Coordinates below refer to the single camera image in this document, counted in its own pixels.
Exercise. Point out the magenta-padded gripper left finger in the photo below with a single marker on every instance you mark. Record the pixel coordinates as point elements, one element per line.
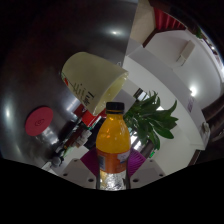
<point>77,171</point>

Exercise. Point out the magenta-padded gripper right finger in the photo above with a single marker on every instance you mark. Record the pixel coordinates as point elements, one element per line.
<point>146,171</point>

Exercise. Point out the orange juice bottle black cap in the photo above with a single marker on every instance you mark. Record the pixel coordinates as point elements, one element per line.
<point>113,140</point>

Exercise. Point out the leafy plant in white pot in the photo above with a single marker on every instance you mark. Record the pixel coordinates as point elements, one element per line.
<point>150,121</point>

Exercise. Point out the flat round red coaster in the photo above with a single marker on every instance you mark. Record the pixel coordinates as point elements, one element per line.
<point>39,120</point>

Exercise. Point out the pale yellow printed cup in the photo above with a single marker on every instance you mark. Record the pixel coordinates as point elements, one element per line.
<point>90,78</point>

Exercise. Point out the small green potted plant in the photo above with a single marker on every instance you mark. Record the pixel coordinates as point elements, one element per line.
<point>199,32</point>

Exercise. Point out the red carpeted staircase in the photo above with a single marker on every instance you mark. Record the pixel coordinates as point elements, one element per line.
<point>166,20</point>

